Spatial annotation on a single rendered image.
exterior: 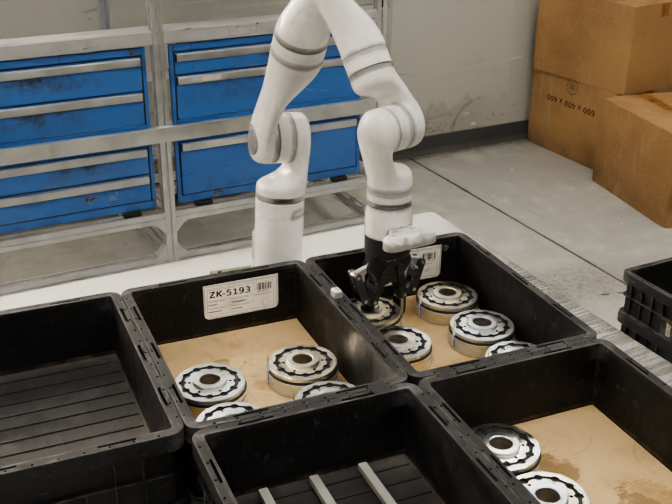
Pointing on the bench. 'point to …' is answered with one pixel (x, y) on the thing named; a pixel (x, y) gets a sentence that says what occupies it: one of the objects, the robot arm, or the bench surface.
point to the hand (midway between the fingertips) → (385, 310)
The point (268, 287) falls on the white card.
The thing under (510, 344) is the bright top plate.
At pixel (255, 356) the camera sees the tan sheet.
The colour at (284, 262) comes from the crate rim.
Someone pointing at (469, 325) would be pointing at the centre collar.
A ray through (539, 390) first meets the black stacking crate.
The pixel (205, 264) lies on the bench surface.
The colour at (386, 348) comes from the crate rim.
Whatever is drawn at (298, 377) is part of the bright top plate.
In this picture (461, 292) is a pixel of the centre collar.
